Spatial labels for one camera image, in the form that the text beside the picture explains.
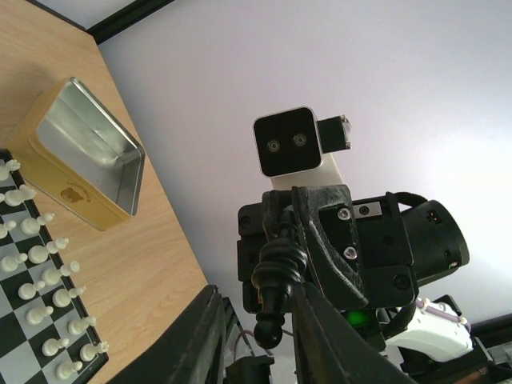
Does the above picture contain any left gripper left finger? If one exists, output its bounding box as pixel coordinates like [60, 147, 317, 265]
[109, 285, 226, 384]

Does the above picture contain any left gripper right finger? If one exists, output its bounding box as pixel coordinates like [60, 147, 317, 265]
[291, 282, 413, 384]

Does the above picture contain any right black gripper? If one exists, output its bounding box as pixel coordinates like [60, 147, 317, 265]
[237, 186, 470, 314]

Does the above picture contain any black chess piece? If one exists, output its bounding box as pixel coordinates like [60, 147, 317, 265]
[251, 210, 308, 350]

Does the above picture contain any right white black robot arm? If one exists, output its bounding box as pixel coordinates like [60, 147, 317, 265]
[237, 185, 494, 383]

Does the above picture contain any black silver chess board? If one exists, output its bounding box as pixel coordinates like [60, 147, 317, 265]
[0, 148, 110, 384]

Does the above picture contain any gold silver empty tin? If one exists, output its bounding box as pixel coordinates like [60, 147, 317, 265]
[4, 77, 146, 230]

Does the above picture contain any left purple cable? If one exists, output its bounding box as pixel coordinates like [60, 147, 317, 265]
[231, 327, 277, 361]

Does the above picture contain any purple cable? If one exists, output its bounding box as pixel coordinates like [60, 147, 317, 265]
[231, 327, 277, 361]
[415, 298, 469, 325]

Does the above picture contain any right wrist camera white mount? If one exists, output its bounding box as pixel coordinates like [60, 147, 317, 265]
[253, 106, 351, 190]

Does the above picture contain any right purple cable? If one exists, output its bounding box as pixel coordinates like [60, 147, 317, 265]
[415, 298, 469, 325]

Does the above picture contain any black corner frame post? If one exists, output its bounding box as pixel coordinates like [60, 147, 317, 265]
[86, 0, 174, 45]

